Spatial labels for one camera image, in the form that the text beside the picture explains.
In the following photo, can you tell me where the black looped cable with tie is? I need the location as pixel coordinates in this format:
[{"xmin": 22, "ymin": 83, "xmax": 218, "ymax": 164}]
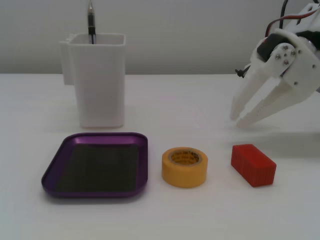
[{"xmin": 234, "ymin": 65, "xmax": 251, "ymax": 79}]

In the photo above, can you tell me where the yellow tape roll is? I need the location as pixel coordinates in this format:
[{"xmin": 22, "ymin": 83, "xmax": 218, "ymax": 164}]
[{"xmin": 161, "ymin": 146, "xmax": 209, "ymax": 189}]

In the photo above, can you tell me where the black ballpoint pen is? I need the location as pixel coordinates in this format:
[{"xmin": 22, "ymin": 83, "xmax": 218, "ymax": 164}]
[{"xmin": 87, "ymin": 0, "xmax": 97, "ymax": 45}]

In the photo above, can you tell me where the red ribbed block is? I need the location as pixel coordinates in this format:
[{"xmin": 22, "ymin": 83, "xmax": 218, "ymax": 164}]
[{"xmin": 230, "ymin": 143, "xmax": 278, "ymax": 188}]

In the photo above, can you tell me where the purple metal tray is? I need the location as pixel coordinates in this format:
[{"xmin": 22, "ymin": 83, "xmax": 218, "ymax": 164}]
[{"xmin": 41, "ymin": 131, "xmax": 149, "ymax": 200}]

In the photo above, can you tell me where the red servo cable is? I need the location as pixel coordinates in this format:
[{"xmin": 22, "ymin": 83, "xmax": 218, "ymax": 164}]
[{"xmin": 264, "ymin": 11, "xmax": 316, "ymax": 39}]

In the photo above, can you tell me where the white plastic pen holder box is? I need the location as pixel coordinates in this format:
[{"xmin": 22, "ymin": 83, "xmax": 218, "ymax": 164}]
[{"xmin": 59, "ymin": 32, "xmax": 127, "ymax": 129}]

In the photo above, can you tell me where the white gripper with motor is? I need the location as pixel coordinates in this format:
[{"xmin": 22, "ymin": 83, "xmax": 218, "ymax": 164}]
[{"xmin": 230, "ymin": 28, "xmax": 320, "ymax": 130}]

